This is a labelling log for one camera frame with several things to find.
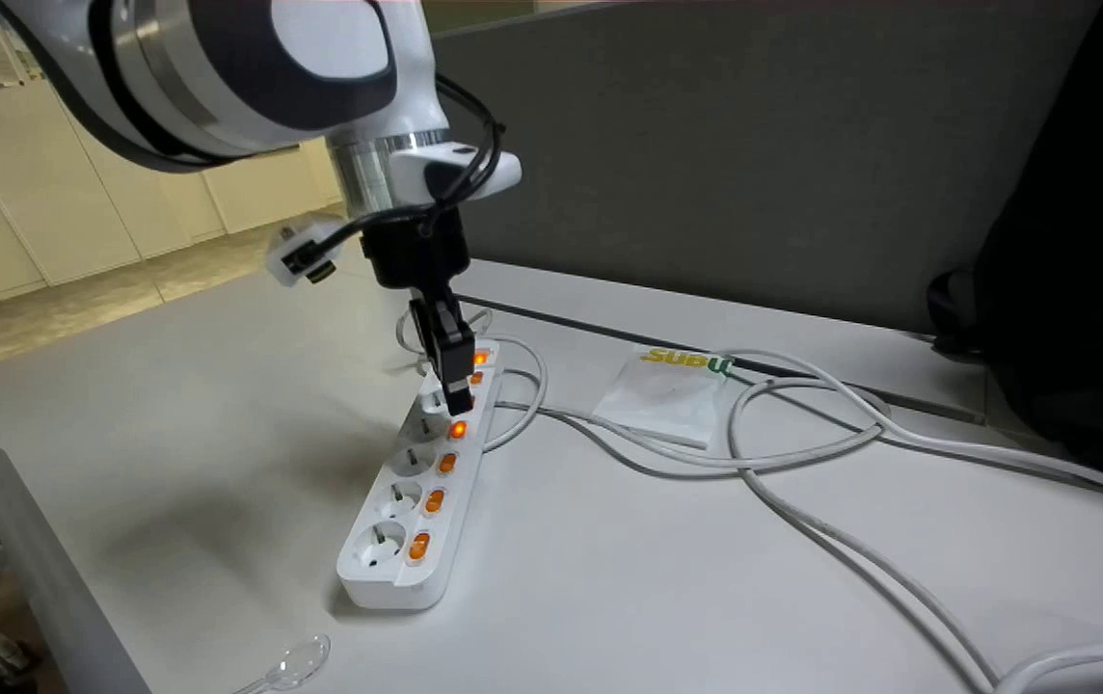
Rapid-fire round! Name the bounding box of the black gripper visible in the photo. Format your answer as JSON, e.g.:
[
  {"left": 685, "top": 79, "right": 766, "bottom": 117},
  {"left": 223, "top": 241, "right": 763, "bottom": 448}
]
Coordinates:
[{"left": 363, "top": 210, "right": 475, "bottom": 417}]

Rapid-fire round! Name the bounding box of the white multi-socket power strip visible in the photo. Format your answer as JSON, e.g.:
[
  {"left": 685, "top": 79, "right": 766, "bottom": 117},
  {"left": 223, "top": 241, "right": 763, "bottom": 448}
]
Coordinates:
[{"left": 335, "top": 338, "right": 502, "bottom": 614}]

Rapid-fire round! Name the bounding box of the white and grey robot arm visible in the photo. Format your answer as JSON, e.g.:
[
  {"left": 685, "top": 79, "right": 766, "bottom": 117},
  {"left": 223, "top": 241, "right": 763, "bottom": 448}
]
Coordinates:
[{"left": 0, "top": 0, "right": 520, "bottom": 412}]

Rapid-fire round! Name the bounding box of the clear plastic piece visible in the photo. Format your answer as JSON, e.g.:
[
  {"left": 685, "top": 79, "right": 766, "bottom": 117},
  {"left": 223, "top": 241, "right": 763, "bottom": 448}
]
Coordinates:
[{"left": 236, "top": 636, "right": 330, "bottom": 694}]

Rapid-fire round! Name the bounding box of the grey desk divider panel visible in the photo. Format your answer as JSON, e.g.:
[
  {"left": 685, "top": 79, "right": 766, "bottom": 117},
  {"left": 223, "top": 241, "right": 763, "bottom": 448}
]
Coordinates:
[{"left": 435, "top": 0, "right": 1103, "bottom": 327}]

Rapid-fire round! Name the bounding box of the black office chair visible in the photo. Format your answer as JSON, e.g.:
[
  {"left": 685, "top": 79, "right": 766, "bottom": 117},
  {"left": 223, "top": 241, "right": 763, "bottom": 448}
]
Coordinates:
[{"left": 927, "top": 5, "right": 1103, "bottom": 471}]

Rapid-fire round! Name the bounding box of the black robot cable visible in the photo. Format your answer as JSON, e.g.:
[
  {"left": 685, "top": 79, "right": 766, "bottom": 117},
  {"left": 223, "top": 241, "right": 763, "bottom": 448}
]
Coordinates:
[{"left": 277, "top": 73, "right": 510, "bottom": 280}]

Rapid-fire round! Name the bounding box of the white power cable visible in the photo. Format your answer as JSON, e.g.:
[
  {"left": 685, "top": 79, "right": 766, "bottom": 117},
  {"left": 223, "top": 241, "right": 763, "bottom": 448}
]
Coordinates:
[{"left": 390, "top": 303, "right": 1103, "bottom": 694}]

